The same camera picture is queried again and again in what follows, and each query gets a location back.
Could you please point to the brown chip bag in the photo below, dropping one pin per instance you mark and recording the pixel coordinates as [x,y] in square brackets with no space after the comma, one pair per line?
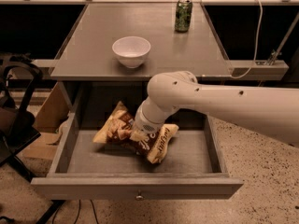
[120,129]

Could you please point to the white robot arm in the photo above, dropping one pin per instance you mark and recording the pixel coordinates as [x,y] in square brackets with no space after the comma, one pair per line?
[273,112]

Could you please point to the grey counter cabinet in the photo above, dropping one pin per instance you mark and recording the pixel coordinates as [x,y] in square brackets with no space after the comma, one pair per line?
[88,55]

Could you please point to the grey open drawer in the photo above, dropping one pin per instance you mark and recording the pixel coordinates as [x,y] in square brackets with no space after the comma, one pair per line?
[193,167]

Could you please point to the metal drawer knob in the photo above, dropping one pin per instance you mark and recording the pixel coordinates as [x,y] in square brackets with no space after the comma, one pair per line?
[139,196]

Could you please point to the white bowl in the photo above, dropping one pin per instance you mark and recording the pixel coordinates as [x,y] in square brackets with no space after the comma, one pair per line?
[131,51]

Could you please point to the cardboard box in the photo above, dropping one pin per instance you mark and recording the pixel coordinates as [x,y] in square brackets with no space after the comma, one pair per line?
[49,122]

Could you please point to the green soda can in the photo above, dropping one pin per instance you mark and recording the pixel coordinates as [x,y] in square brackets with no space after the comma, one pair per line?
[183,15]

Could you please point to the black chair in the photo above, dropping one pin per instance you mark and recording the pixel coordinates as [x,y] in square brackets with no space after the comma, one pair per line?
[16,123]

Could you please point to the metal diagonal brace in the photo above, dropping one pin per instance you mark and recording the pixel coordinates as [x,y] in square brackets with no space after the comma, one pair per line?
[275,52]

